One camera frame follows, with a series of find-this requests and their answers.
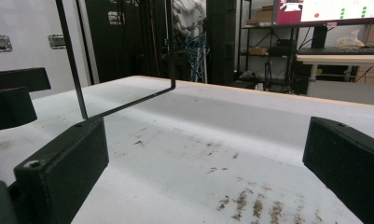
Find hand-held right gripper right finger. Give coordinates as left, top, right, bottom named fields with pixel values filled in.
left=302, top=116, right=374, bottom=224

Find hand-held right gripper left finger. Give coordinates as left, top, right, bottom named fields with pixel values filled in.
left=13, top=116, right=110, bottom=224

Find white case with metal latches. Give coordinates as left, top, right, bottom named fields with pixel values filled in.
left=0, top=0, right=92, bottom=101

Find scattered brown crumbs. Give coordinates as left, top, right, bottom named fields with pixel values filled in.
left=132, top=136, right=324, bottom=224

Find light wooden desk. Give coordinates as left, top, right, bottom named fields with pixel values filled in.
left=296, top=54, right=374, bottom=97

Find black keyboard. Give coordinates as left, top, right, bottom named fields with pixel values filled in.
left=298, top=46, right=374, bottom=57

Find white plastic bag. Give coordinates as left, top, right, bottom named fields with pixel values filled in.
left=334, top=29, right=367, bottom=49

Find flat cardboard box on rack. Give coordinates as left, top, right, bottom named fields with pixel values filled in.
left=249, top=46, right=270, bottom=57

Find monitor with white screen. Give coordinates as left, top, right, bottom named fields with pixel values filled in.
left=271, top=0, right=374, bottom=27

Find black metal shelf rack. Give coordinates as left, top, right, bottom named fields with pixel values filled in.
left=236, top=0, right=302, bottom=92

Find large cardboard box on rack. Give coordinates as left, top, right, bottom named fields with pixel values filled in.
left=254, top=5, right=275, bottom=25

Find black pillar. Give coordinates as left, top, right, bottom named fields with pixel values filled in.
left=205, top=0, right=238, bottom=87

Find white cloth bundle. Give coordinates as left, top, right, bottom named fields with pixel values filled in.
left=172, top=0, right=207, bottom=36

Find thin black metal frame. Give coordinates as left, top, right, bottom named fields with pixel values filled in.
left=55, top=0, right=177, bottom=121

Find bundle of blue cables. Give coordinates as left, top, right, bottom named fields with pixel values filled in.
left=183, top=31, right=209, bottom=83

